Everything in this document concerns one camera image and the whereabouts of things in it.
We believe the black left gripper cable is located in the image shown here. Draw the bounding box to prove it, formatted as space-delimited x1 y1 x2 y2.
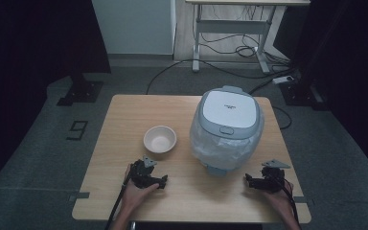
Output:
103 172 133 230

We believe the white desk frame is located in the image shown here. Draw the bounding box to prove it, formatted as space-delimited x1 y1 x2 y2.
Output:
185 0 311 75

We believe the person's left hand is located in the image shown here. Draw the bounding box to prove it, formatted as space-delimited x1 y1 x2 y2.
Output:
120 164 160 211

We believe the dark curtain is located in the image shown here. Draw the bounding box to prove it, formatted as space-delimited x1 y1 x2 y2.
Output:
272 0 368 185

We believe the clear plastic bin liner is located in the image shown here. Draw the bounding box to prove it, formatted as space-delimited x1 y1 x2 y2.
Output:
190 117 265 171

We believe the long black floor cable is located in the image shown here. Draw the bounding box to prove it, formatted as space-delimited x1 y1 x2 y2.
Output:
145 58 296 96

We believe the white paper bowl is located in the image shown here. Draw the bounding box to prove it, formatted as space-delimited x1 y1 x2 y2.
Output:
143 125 177 154

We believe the black stand base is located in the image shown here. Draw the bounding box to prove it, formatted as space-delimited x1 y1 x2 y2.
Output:
56 72 104 107
280 78 331 112

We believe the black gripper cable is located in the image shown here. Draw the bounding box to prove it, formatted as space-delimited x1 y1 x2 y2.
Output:
103 172 133 230
269 173 303 230

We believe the tangle of black cables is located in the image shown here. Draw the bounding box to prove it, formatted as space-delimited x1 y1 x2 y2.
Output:
199 5 291 66

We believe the person's right hand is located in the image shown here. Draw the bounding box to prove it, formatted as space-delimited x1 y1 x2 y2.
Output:
261 179 296 217

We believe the black looped floor cable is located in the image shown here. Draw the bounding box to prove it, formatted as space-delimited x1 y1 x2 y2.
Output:
271 105 293 130

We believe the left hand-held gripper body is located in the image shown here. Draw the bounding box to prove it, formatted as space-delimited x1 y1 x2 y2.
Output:
129 155 161 190

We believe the grey lidded trash bin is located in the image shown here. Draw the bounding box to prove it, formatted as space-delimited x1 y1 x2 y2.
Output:
189 84 265 177

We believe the white power strip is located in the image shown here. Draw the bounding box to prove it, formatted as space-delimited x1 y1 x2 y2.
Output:
271 75 294 86

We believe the white partition panel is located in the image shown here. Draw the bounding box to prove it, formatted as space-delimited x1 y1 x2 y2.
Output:
91 0 177 56

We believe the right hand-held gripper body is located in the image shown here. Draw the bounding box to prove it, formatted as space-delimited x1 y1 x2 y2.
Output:
251 159 292 194

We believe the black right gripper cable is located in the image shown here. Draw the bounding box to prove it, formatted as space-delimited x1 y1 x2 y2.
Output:
269 173 303 230

